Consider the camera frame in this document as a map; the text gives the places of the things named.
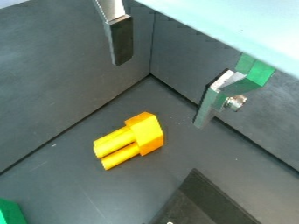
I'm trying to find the green shape sorter base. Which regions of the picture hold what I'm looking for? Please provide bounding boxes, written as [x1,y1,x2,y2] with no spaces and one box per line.
[0,198,28,224]

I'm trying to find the black curved fixture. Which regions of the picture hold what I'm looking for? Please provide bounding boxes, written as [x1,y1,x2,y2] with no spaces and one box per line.
[148,169,262,224]

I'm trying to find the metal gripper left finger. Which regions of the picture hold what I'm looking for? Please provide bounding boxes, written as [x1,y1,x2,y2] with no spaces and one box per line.
[92,0,133,67]

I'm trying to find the yellow three prong object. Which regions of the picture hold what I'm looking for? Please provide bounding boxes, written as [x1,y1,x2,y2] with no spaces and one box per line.
[93,112,164,170]

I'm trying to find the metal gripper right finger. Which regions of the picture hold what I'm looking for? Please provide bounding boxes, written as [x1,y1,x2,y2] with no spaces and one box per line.
[193,53,275,128]

